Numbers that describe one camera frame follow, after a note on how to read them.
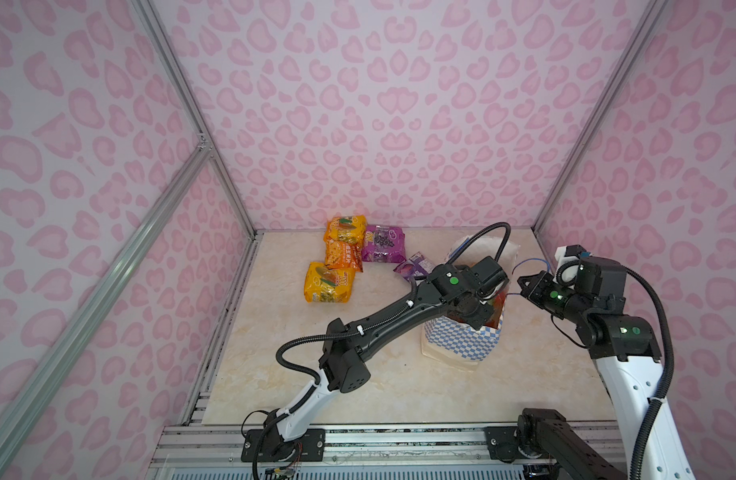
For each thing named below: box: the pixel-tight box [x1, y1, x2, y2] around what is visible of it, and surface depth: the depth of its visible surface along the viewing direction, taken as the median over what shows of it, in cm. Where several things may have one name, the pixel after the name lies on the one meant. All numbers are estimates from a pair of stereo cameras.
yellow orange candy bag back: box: [323, 215, 367, 259], surface depth 116 cm
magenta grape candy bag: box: [362, 224, 407, 263], surface depth 111 cm
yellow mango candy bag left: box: [304, 261, 355, 303], surface depth 100 cm
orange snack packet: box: [325, 240, 363, 272], surface depth 109 cm
